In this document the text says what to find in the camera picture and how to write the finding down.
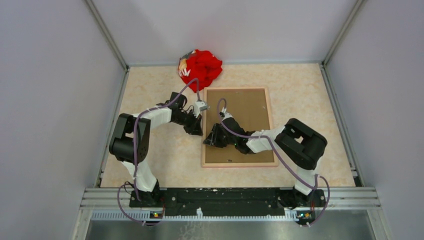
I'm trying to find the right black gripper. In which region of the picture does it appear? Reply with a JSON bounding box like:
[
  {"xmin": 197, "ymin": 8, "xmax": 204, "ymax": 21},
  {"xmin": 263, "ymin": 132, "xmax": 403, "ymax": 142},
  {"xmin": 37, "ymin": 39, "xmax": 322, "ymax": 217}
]
[{"xmin": 203, "ymin": 123, "xmax": 237, "ymax": 149}]

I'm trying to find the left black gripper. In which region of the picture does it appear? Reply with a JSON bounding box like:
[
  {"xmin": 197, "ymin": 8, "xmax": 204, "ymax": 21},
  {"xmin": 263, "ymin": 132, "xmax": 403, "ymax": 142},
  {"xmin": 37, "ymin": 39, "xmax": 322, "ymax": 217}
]
[{"xmin": 173, "ymin": 108, "xmax": 203, "ymax": 136}]

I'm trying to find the brown cardboard backing board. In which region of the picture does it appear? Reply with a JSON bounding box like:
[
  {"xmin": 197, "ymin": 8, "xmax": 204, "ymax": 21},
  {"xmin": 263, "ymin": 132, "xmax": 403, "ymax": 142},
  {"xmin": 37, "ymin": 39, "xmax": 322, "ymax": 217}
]
[{"xmin": 204, "ymin": 89, "xmax": 275, "ymax": 165}]

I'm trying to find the pink wooden picture frame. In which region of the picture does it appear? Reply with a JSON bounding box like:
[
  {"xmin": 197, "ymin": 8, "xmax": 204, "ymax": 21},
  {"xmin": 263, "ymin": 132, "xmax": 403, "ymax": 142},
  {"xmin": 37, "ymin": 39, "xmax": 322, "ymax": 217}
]
[{"xmin": 201, "ymin": 87, "xmax": 279, "ymax": 169}]

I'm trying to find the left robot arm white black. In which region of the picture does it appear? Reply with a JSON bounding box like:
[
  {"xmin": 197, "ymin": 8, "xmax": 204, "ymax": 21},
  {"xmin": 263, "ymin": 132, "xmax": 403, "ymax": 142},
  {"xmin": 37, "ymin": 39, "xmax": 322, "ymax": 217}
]
[{"xmin": 109, "ymin": 92, "xmax": 208, "ymax": 207}]

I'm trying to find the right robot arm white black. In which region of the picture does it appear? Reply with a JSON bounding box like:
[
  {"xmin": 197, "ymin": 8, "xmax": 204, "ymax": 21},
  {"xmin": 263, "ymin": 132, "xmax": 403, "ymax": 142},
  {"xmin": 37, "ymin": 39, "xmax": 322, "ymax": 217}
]
[{"xmin": 203, "ymin": 116, "xmax": 328, "ymax": 208}]

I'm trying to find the crumpled red cloth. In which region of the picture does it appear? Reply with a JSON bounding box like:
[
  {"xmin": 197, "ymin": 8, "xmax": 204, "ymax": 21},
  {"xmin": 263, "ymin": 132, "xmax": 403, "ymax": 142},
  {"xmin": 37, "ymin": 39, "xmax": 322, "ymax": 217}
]
[{"xmin": 177, "ymin": 49, "xmax": 223, "ymax": 91}]

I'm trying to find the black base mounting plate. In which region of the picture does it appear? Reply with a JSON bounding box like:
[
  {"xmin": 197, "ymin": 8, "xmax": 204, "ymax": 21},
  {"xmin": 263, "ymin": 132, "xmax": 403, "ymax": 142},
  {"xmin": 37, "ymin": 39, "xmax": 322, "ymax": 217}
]
[{"xmin": 129, "ymin": 187, "xmax": 326, "ymax": 217}]

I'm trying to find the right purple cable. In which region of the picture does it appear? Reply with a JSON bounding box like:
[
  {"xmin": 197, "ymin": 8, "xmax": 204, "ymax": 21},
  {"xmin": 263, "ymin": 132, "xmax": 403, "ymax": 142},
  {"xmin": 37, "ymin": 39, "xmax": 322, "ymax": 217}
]
[{"xmin": 216, "ymin": 97, "xmax": 331, "ymax": 228}]

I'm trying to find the purple cable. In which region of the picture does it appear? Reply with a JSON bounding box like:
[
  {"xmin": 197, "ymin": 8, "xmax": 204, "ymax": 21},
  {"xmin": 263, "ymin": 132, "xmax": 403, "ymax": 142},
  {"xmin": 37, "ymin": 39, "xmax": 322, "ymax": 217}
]
[
  {"xmin": 116, "ymin": 77, "xmax": 202, "ymax": 227},
  {"xmin": 216, "ymin": 97, "xmax": 331, "ymax": 228}
]

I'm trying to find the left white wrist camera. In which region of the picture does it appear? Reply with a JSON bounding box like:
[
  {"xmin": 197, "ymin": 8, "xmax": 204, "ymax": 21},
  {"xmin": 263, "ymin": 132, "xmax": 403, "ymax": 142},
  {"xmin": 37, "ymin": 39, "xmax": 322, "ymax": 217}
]
[{"xmin": 193, "ymin": 100, "xmax": 210, "ymax": 118}]

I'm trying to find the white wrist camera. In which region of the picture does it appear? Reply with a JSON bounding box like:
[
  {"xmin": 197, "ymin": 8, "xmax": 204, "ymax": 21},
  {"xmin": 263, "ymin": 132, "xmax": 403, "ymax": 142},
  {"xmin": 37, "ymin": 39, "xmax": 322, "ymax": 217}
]
[
  {"xmin": 219, "ymin": 107, "xmax": 233, "ymax": 121},
  {"xmin": 193, "ymin": 100, "xmax": 210, "ymax": 118}
]

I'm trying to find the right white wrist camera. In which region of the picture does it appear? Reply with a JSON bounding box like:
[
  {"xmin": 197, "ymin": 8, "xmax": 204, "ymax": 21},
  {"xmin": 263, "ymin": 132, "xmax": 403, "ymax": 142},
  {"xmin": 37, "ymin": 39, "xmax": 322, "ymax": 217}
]
[{"xmin": 219, "ymin": 107, "xmax": 233, "ymax": 121}]

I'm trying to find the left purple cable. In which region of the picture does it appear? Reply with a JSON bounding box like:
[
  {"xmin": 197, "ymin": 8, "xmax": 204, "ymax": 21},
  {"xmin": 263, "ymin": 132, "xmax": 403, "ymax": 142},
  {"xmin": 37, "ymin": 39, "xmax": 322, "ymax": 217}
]
[{"xmin": 116, "ymin": 77, "xmax": 202, "ymax": 227}]

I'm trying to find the aluminium front rail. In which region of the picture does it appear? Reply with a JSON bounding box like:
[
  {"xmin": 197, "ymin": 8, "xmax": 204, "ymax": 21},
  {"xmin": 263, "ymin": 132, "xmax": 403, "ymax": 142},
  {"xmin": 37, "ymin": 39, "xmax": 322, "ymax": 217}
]
[{"xmin": 80, "ymin": 187, "xmax": 381, "ymax": 222}]

